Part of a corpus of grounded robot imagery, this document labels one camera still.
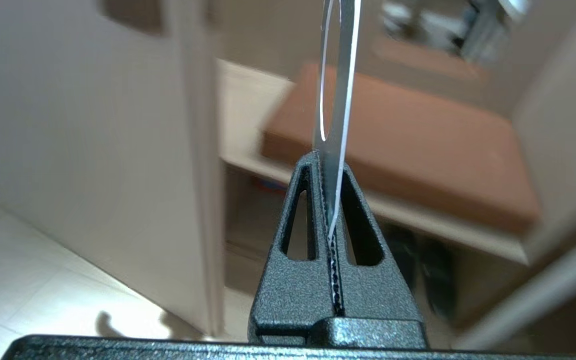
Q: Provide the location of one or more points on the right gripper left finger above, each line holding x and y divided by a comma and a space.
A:
288, 295

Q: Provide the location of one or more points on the brown seat cushion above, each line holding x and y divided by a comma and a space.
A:
408, 150

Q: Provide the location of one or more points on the beige wooden bench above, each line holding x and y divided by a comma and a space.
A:
368, 210

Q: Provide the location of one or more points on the grey door hanger sign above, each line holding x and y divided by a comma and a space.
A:
337, 100

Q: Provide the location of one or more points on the black shoe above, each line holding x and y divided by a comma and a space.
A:
438, 280

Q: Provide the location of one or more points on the beige door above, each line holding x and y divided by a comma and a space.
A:
93, 150

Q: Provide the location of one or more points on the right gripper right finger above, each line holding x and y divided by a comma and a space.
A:
373, 295

